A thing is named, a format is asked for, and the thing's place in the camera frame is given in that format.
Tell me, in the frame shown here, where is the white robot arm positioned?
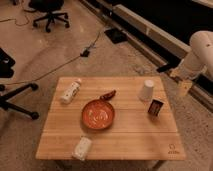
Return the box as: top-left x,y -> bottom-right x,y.
170,31 -> 213,96

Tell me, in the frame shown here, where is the dark boxed eraser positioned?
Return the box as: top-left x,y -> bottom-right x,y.
148,99 -> 163,116

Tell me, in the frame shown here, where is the wooden low table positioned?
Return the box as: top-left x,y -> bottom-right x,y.
36,76 -> 186,161

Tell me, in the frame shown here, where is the red chili pepper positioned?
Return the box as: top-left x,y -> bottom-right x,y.
99,90 -> 116,100

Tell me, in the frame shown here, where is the orange patterned plate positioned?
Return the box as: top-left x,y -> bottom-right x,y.
82,99 -> 115,130

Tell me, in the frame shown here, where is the black power adapter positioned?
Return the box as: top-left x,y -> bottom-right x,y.
80,49 -> 90,57

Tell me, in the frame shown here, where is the white plastic bottle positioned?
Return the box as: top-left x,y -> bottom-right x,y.
60,79 -> 82,104

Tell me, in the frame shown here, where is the white rectangular box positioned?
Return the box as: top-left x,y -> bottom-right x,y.
72,137 -> 92,161

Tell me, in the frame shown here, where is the black office chair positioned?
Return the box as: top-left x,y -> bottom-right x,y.
29,0 -> 70,33

